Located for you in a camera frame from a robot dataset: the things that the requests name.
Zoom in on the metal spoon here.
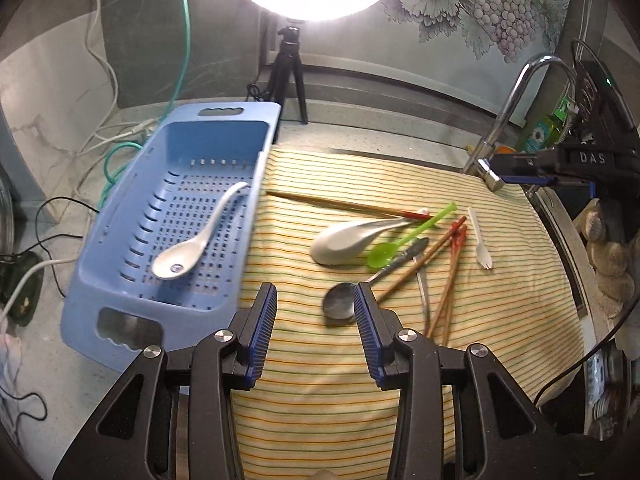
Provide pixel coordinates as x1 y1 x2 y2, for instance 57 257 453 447
321 236 431 323

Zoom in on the green plastic spoon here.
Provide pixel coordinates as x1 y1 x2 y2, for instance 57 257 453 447
367 202 458 270

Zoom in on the small white plastic fork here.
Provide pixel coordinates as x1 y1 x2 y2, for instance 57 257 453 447
468 207 494 270

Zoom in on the white ceramic spoon with logo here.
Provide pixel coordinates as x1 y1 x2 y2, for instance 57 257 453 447
151 181 250 281

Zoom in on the wooden chopstick red tip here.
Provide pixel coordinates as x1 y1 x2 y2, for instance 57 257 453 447
267 190 431 220

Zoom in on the metal fork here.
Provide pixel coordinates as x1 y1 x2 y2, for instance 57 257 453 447
416 268 431 332

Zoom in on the right hand in knit glove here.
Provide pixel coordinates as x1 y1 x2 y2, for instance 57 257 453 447
574 198 639 320

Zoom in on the chrome faucet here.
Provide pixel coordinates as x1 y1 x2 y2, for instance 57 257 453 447
462 53 577 192

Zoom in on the phone on right gripper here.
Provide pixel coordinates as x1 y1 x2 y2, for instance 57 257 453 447
574 60 636 148

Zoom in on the green dish soap bottle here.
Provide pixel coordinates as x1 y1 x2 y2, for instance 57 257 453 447
523 96 573 153

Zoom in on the striped yellow cloth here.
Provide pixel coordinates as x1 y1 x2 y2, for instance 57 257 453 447
233 148 584 479

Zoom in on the blue plastic drain basket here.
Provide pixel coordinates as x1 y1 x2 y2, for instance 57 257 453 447
61 102 281 372

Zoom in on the black tripod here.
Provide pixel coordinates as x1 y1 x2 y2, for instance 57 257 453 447
246 23 309 125

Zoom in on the green cable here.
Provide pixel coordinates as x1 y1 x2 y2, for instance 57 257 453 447
96 0 194 212

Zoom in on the white cable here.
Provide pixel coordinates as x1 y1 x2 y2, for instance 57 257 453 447
74 0 162 156

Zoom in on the black cable on counter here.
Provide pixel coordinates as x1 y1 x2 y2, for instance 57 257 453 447
0 195 101 302

